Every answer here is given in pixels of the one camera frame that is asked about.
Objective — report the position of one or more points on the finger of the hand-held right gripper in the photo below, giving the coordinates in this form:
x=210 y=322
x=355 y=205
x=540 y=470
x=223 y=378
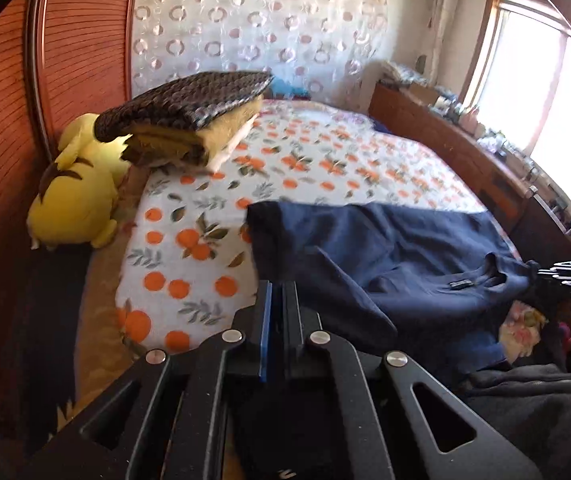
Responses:
x=563 y=282
x=563 y=267

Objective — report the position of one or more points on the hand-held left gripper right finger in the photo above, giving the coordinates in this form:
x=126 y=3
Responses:
x=293 y=330

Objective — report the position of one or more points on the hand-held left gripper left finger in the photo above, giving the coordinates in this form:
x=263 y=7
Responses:
x=264 y=340

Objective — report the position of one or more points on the navy printed t-shirt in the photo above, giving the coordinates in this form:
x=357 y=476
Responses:
x=365 y=260

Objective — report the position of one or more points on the dark grey fleece cloth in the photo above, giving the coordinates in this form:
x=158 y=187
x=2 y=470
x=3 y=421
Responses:
x=540 y=410

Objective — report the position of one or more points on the orange-fruit print bed sheet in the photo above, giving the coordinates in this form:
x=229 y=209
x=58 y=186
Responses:
x=305 y=160

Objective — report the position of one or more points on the low wooden cabinet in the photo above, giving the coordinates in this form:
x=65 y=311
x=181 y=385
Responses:
x=440 y=135

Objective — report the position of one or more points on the wooden-framed window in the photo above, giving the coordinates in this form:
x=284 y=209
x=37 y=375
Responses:
x=530 y=85

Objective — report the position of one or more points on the cardboard box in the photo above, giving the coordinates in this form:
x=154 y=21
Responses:
x=423 y=92

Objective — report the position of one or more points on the yellow plush toy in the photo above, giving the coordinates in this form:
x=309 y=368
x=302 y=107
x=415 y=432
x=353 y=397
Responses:
x=75 y=195

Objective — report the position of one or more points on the dark dotted folded cloth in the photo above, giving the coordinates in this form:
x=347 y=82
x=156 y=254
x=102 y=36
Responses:
x=190 y=100

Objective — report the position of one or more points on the stack of folded cloths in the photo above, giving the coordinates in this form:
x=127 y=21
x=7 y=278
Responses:
x=403 y=71

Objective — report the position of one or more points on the white patterned window curtain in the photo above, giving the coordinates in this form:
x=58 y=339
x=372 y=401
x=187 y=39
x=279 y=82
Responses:
x=445 y=10

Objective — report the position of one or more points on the sheer circle-print curtain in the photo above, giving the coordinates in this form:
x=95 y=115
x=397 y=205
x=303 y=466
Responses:
x=265 y=20

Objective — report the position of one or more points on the wooden slatted wardrobe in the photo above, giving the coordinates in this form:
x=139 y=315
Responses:
x=5 y=160

